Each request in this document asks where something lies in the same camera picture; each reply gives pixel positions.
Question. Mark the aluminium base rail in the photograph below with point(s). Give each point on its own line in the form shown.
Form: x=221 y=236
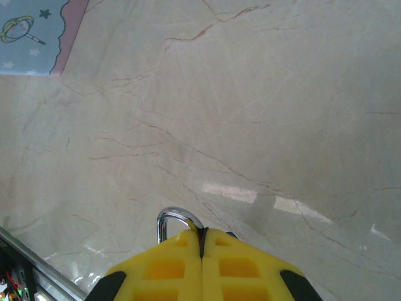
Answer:
x=40 y=276

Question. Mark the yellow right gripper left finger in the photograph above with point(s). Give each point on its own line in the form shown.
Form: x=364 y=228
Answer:
x=191 y=276

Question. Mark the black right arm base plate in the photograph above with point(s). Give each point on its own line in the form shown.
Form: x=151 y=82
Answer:
x=9 y=261

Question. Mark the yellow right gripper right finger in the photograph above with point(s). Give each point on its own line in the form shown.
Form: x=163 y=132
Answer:
x=213 y=276

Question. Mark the light blue snack pouch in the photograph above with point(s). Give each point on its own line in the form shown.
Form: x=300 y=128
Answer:
x=31 y=56

